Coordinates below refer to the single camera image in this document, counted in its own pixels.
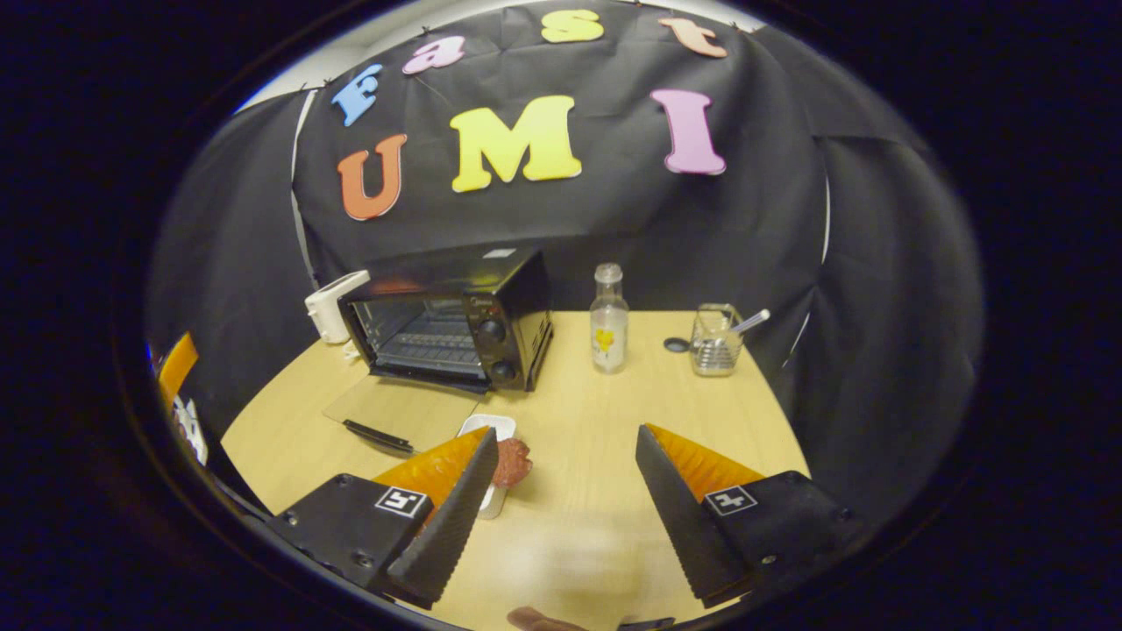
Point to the red meat piece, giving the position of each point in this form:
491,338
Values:
513,463

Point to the clear glass bottle yellow label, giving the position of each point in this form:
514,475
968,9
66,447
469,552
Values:
608,333

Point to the clear glass jar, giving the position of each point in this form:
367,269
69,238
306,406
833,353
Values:
714,350

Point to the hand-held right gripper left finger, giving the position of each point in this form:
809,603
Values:
451,517

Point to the metal spoon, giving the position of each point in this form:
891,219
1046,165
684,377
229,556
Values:
752,322

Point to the white toaster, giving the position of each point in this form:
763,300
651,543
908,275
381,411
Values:
329,307

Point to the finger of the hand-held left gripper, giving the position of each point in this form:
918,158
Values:
178,368

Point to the black electric oven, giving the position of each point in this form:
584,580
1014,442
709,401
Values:
517,307

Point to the small white dish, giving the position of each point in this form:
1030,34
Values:
489,425

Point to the small black round lid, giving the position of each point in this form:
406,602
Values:
677,344

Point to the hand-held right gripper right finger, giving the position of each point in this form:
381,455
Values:
688,517

